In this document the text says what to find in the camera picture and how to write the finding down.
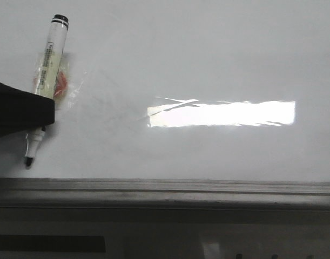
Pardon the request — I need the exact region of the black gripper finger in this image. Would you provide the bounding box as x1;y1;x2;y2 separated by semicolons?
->
0;83;55;138

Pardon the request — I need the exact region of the red round magnet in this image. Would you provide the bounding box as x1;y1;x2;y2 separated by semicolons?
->
53;71;68;98

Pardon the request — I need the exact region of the white black whiteboard marker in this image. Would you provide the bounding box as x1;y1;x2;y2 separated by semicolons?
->
24;14;69;168

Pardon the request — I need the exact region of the white whiteboard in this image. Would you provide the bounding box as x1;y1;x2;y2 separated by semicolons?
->
0;1;330;182

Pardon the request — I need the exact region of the grey aluminium whiteboard frame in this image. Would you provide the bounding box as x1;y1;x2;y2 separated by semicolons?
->
0;178;330;210

